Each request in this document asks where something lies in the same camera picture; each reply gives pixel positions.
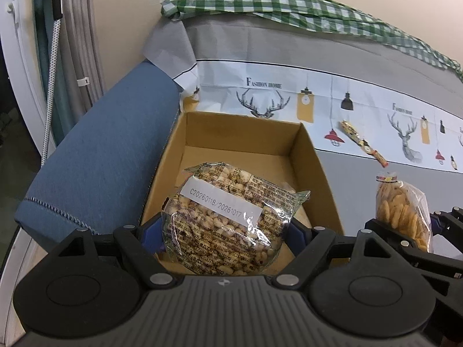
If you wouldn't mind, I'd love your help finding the green checked cloth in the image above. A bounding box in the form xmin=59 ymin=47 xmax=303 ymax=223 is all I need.
xmin=160 ymin=0 xmax=463 ymax=81

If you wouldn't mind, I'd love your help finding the small red end snack packet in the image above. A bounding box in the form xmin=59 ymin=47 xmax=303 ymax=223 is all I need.
xmin=371 ymin=150 xmax=389 ymax=169

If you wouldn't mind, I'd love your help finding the clear bag of biscuits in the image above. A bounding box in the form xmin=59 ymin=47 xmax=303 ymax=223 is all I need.
xmin=374 ymin=173 xmax=435 ymax=254

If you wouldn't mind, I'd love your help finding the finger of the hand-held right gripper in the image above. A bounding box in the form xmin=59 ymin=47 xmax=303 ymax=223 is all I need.
xmin=430 ymin=206 xmax=463 ymax=241
xmin=364 ymin=219 xmax=463 ymax=283

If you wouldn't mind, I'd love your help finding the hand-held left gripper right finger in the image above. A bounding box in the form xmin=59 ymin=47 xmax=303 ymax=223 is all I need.
xmin=272 ymin=220 xmax=394 ymax=287

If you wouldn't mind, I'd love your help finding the cardboard box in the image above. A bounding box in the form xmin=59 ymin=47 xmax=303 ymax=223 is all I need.
xmin=139 ymin=111 xmax=345 ymax=276

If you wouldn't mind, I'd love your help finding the grey curtain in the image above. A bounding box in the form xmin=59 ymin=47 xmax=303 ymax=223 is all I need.
xmin=31 ymin=0 xmax=106 ymax=146

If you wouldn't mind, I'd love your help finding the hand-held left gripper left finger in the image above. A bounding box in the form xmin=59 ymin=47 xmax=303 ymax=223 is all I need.
xmin=56 ymin=217 xmax=174 ymax=288

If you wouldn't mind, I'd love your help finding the yellow candy bar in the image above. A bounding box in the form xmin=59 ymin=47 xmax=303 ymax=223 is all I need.
xmin=341 ymin=120 xmax=367 ymax=147

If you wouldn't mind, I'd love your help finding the white window frame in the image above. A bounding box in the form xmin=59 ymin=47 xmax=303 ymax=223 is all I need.
xmin=0 ymin=0 xmax=58 ymax=176

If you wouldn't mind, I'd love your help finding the round puffed grain packet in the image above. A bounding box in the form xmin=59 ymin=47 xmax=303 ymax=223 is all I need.
xmin=161 ymin=161 xmax=312 ymax=276

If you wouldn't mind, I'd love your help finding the grey deer print cloth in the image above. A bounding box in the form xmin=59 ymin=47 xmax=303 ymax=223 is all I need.
xmin=143 ymin=12 xmax=463 ymax=257

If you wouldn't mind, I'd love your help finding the blue denim cushion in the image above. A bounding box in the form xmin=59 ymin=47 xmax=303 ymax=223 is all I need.
xmin=14 ymin=61 xmax=182 ymax=252

